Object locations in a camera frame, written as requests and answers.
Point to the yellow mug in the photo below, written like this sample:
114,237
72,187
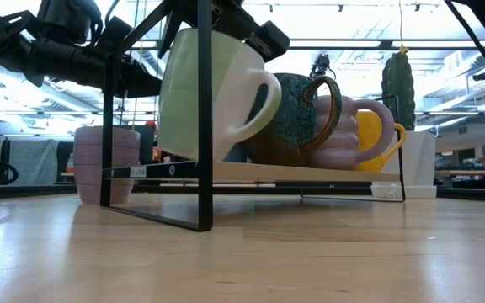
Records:
369,134

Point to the grey partition panel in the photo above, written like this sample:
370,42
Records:
34,162

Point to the dark teal glazed mug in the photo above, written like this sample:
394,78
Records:
289,122

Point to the white hexagonal plant pot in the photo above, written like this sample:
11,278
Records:
415,160

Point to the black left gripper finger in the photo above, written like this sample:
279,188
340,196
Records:
170,35

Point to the green cactus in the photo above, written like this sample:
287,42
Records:
398,92

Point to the wooden workbench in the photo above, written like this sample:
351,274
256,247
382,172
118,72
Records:
470,173

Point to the wooden shelf rack black legs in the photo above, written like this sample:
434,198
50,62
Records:
205,126

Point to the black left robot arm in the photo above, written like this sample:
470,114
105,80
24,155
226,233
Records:
65,59

